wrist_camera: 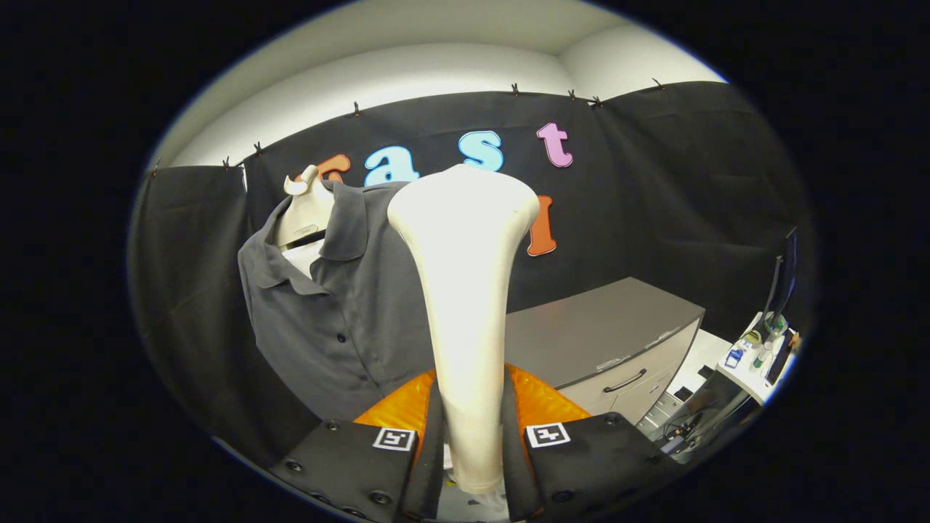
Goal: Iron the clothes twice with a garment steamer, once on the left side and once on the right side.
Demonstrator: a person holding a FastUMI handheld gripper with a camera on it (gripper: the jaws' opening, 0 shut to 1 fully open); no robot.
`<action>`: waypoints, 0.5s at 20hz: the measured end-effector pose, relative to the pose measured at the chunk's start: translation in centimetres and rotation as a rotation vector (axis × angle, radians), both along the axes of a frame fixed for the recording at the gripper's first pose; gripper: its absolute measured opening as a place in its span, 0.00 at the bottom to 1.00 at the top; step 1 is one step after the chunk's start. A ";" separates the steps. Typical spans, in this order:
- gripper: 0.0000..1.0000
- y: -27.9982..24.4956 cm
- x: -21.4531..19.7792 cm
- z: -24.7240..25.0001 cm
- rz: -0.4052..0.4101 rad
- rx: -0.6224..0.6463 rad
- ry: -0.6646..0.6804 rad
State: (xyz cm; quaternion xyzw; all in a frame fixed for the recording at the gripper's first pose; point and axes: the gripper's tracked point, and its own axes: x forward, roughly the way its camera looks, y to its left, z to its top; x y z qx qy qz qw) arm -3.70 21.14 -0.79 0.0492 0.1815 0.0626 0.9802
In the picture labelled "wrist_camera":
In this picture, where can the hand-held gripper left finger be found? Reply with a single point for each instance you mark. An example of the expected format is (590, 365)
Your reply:
(349, 468)

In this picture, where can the grey button shirt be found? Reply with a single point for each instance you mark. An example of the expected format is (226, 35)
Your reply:
(341, 312)

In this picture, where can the white side desk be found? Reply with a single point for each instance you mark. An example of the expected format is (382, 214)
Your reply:
(748, 379)

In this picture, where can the small clear bottle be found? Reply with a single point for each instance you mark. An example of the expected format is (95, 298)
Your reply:
(763, 356)

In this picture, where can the cream clothes hanger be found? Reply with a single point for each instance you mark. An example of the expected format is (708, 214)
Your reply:
(309, 214)

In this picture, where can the white inner cloth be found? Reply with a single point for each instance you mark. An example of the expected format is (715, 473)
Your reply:
(301, 258)

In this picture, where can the grey cabinet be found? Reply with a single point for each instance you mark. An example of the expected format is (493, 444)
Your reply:
(596, 319)

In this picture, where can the black keyboard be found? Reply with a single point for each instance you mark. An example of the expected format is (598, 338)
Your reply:
(779, 359)

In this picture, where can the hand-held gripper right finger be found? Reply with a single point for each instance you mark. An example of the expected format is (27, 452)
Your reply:
(596, 461)

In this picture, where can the black computer monitor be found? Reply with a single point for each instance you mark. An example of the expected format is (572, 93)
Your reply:
(788, 276)

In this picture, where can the white garment steamer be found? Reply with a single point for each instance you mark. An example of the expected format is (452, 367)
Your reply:
(465, 290)

